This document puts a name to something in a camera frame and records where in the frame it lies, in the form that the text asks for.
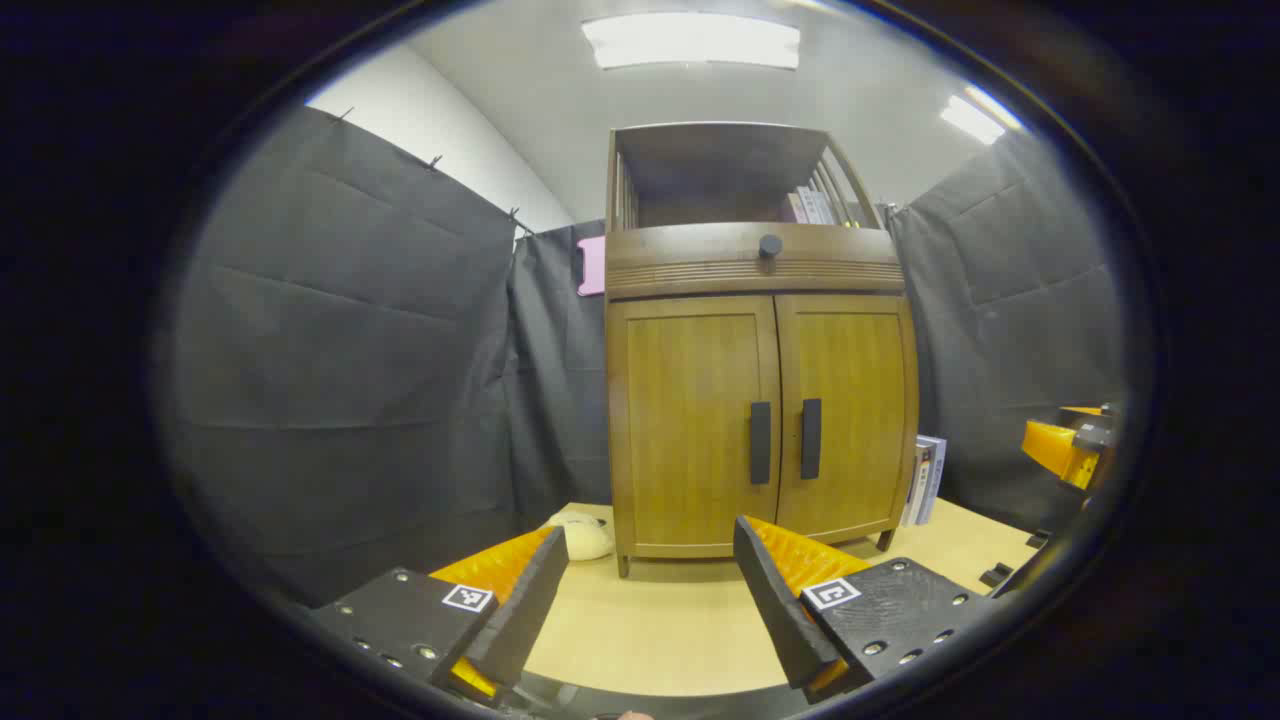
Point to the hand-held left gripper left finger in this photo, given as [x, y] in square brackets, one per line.
[525, 620]

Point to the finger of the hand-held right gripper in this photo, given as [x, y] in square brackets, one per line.
[1055, 445]

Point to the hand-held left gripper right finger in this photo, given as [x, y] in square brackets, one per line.
[785, 620]

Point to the wooden shoe cabinet door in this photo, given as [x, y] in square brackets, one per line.
[690, 420]
[860, 400]

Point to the wooden double-door shoe cabinet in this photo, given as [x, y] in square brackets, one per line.
[720, 160]

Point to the white plush item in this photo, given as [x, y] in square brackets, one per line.
[582, 538]

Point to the grey-blue book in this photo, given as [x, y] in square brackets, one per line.
[935, 475]

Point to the pale pink-spined book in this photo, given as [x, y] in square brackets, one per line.
[906, 495]

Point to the white book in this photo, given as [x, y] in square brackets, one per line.
[808, 205]
[825, 207]

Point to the black backdrop cloth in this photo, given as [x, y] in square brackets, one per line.
[330, 350]

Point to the small ceiling light panel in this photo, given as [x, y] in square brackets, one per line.
[975, 118]

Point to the black round drawer knob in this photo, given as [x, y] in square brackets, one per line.
[770, 246]

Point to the pink flat object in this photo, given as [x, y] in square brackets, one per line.
[592, 266]

